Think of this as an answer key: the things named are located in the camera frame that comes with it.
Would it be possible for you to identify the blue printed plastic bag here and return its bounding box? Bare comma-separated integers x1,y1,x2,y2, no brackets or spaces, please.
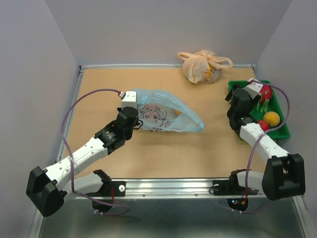
134,88,204,132

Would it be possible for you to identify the aluminium frame rail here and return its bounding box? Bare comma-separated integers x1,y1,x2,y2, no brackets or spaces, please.
41,66,317,238

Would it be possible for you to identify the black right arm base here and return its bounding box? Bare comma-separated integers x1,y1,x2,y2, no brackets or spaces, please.
209,179,259,213

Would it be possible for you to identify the green plastic tray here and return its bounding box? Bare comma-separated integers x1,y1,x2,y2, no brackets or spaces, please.
228,80,290,140

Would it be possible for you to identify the orange knotted plastic bag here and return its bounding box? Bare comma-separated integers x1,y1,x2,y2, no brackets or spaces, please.
177,50,233,84

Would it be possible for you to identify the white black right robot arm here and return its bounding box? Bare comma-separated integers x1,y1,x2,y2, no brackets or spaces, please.
225,81,306,201

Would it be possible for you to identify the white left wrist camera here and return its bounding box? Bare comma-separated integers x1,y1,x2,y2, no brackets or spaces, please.
119,91,137,109

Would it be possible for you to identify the yellow round fruit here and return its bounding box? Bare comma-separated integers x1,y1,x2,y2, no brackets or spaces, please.
263,111,280,127

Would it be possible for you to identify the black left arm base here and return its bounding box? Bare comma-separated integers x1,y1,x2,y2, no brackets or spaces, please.
90,180,126,213

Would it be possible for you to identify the red green dragon fruit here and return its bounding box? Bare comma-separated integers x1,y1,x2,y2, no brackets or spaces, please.
256,85,273,113

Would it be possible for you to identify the red round fruit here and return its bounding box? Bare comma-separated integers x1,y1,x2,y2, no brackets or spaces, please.
258,120,270,131

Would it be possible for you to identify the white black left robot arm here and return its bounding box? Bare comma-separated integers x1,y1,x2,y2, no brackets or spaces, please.
26,107,139,217

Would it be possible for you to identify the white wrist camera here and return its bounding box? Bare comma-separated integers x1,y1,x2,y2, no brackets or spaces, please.
119,91,137,109
243,78,264,99

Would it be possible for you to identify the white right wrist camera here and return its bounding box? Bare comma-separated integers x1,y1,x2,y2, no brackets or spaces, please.
243,78,264,99

